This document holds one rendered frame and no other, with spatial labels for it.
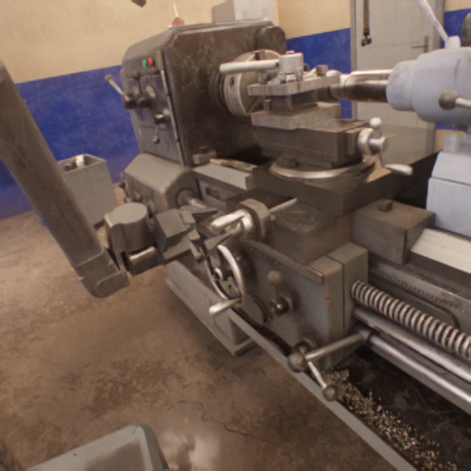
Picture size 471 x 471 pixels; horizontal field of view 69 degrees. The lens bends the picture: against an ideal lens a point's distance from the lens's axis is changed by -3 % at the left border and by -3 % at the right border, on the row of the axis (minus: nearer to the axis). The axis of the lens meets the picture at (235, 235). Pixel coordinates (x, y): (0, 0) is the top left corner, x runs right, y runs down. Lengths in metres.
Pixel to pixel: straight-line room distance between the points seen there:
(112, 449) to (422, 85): 1.23
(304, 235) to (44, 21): 4.22
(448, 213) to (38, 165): 0.72
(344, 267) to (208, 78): 0.95
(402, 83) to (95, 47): 4.11
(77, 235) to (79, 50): 4.18
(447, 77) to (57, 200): 0.73
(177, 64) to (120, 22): 3.46
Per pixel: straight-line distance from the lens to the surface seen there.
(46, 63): 4.62
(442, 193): 0.80
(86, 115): 4.66
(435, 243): 0.76
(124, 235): 0.60
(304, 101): 0.94
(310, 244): 0.74
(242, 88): 1.29
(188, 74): 1.42
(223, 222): 0.70
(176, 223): 0.57
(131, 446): 1.21
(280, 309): 0.84
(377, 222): 0.77
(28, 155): 0.50
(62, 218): 0.54
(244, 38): 1.56
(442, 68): 0.85
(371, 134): 0.80
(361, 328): 0.87
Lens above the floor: 1.21
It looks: 27 degrees down
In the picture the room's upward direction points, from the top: 10 degrees counter-clockwise
